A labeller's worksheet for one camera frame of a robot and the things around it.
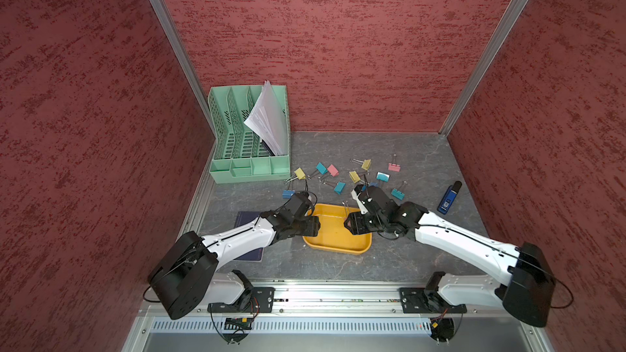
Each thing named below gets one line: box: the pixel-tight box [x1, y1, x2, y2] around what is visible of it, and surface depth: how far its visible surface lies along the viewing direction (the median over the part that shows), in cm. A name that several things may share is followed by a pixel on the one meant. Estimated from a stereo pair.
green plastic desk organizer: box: [207, 85, 291, 185], surface depth 105 cm
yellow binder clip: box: [284, 167, 312, 185], surface depth 105 cm
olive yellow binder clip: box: [349, 158, 372, 171], surface depth 112 cm
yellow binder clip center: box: [348, 170, 366, 185], surface depth 105 cm
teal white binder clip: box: [375, 171, 391, 183], surface depth 105 cm
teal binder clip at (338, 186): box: [322, 181, 347, 195], surface depth 102 cm
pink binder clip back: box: [387, 162, 402, 173], surface depth 110 cm
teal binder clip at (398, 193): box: [391, 180, 407, 201], surface depth 101 cm
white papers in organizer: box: [243, 79, 289, 157], surface depth 97 cm
